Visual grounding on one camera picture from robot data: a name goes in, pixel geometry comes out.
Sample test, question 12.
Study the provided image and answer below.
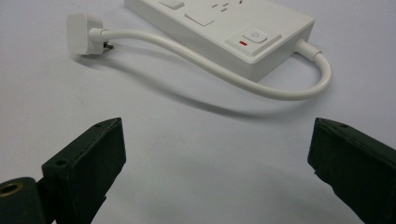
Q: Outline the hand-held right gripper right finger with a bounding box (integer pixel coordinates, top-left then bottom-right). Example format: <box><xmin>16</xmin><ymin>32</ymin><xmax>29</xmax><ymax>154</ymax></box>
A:
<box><xmin>307</xmin><ymin>117</ymin><xmax>396</xmax><ymax>224</ymax></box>

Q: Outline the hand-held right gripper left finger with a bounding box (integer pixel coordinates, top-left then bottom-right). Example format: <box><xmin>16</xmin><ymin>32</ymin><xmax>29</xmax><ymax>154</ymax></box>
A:
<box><xmin>36</xmin><ymin>117</ymin><xmax>127</xmax><ymax>224</ymax></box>

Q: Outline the white power plug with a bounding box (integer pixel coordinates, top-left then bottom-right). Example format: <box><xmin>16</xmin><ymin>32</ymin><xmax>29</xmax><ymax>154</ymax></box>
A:
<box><xmin>65</xmin><ymin>12</ymin><xmax>115</xmax><ymax>56</ymax></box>

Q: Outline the white power strip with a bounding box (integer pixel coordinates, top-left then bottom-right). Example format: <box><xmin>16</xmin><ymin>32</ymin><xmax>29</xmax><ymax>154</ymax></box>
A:
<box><xmin>123</xmin><ymin>0</ymin><xmax>316</xmax><ymax>83</ymax></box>

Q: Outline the white power strip cable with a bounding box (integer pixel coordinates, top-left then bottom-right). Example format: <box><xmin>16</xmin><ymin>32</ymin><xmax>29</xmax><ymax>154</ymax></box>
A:
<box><xmin>89</xmin><ymin>27</ymin><xmax>332</xmax><ymax>102</ymax></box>

